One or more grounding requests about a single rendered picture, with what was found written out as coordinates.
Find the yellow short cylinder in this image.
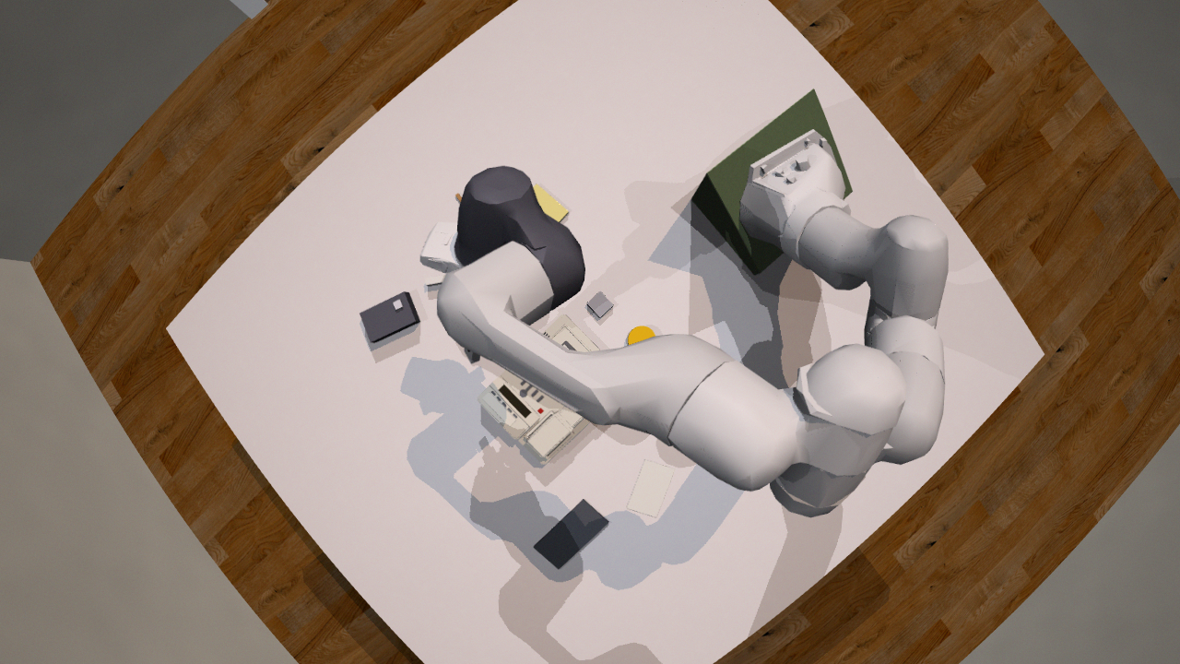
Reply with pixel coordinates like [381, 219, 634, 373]
[628, 326, 655, 346]

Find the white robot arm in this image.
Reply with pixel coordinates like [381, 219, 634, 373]
[420, 129, 949, 517]

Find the yellow sticky note pad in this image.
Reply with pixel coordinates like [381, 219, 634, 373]
[535, 184, 569, 222]

